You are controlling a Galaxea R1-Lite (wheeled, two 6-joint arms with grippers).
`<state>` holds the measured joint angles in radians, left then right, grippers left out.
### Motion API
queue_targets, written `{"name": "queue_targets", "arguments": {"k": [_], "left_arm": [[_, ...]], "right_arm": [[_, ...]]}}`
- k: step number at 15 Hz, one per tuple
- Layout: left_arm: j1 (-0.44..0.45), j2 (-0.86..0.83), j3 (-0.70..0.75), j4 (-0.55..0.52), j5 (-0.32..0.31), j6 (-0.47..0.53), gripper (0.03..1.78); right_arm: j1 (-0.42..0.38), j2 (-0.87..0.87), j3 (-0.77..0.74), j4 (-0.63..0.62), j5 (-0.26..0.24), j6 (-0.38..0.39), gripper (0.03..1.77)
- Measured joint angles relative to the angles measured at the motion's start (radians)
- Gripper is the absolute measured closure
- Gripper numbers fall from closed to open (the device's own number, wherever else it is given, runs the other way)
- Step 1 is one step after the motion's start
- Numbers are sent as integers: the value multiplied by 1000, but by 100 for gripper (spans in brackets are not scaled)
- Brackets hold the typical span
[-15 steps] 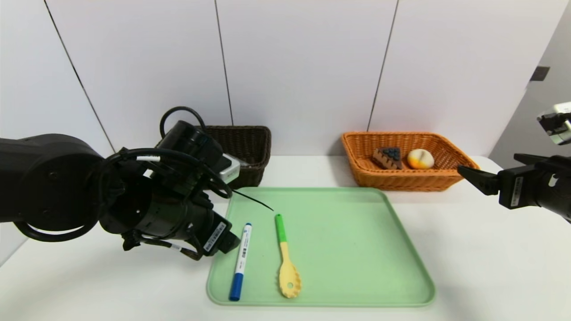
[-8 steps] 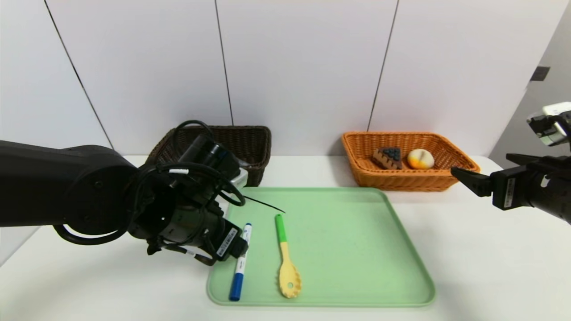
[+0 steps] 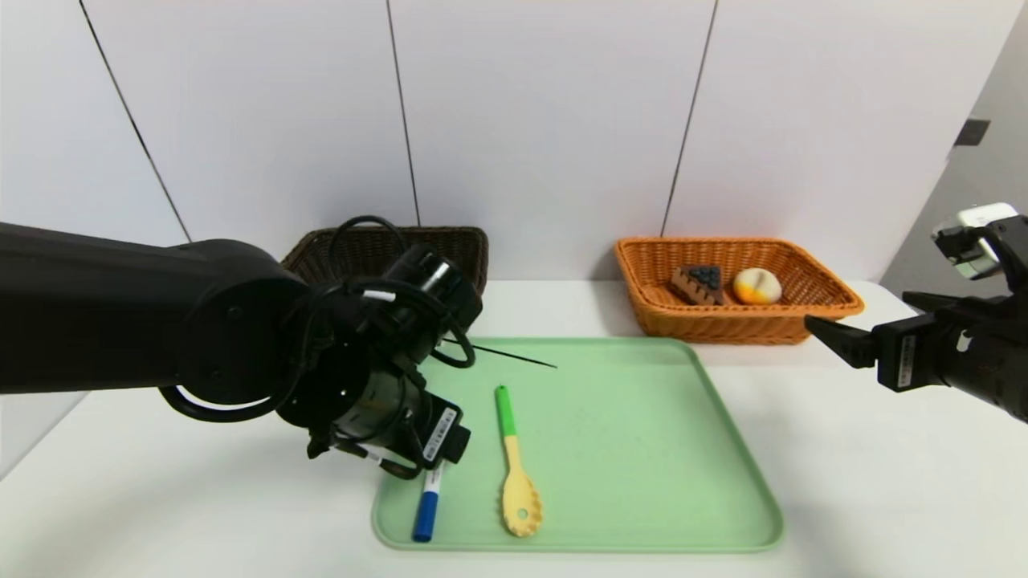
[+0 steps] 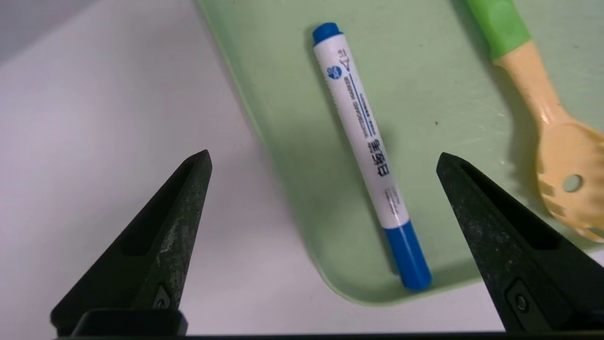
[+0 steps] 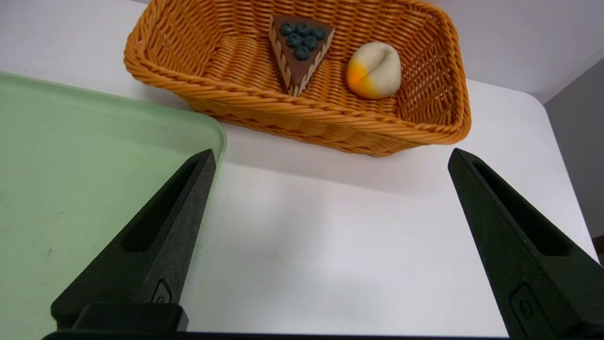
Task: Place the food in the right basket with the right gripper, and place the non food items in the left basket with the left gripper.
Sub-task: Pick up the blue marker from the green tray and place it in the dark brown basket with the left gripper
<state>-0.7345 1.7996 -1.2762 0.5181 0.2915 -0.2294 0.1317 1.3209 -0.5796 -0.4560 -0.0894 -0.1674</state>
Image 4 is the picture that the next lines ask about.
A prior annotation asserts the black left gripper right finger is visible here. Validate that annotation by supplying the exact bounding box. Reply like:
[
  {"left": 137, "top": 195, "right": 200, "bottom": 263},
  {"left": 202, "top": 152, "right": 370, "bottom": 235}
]
[{"left": 436, "top": 152, "right": 604, "bottom": 335}]

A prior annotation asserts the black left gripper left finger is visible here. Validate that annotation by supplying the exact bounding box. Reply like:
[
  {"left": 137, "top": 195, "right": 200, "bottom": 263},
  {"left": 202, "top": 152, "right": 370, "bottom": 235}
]
[{"left": 50, "top": 150, "right": 213, "bottom": 335}]

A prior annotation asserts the blue and white marker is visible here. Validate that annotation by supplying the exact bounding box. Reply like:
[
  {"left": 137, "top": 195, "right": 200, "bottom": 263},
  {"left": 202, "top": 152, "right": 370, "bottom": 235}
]
[{"left": 312, "top": 22, "right": 433, "bottom": 291}]

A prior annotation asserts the light green plastic tray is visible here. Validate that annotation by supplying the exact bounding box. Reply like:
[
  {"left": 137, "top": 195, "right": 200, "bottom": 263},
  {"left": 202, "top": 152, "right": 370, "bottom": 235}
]
[{"left": 196, "top": 0, "right": 604, "bottom": 307}]

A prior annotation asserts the yellow spoon with green handle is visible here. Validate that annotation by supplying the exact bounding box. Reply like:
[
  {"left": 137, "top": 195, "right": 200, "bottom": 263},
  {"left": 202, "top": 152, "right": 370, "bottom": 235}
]
[{"left": 465, "top": 0, "right": 604, "bottom": 244}]

